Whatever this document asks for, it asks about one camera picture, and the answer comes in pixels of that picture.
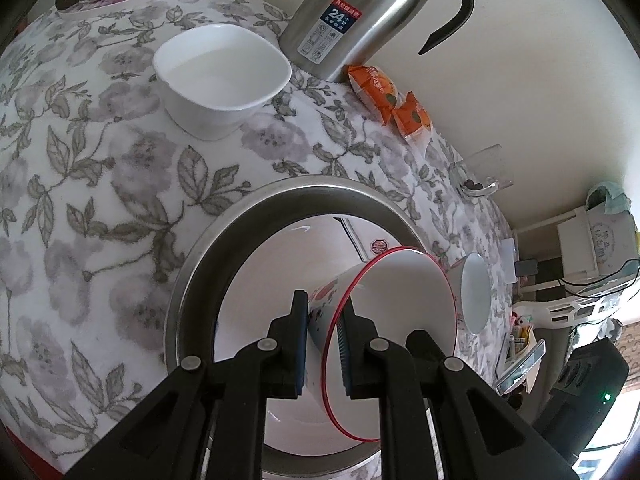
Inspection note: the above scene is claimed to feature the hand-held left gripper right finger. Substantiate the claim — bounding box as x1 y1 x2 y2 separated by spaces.
336 300 576 480

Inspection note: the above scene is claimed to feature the white power strip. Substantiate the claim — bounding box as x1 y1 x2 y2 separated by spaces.
500 239 519 286

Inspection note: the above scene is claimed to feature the white square bowl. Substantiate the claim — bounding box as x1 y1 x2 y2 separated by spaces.
152 23 293 142

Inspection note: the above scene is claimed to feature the green bag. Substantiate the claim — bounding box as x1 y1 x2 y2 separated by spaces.
586 182 629 216

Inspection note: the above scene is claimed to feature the strawberry print bowl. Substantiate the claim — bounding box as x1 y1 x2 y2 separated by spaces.
306 246 463 443

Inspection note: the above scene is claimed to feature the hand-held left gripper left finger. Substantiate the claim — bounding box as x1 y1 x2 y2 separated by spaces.
65 290 310 480

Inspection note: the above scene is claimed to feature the clear glass mug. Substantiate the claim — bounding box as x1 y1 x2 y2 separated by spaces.
450 144 516 197

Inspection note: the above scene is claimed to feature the black cable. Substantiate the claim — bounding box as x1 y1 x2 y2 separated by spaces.
560 260 640 303

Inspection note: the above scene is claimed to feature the pale blue round bowl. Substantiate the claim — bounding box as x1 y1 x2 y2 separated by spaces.
445 252 493 336

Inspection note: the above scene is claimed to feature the stainless steel thermos jug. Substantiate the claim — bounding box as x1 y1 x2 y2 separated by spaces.
279 0 476 83

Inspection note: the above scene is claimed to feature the orange snack packet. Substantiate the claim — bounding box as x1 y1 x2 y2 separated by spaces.
347 64 401 126
392 91 432 145

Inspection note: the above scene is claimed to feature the stainless steel basin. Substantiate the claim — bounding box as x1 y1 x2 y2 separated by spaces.
164 176 463 480

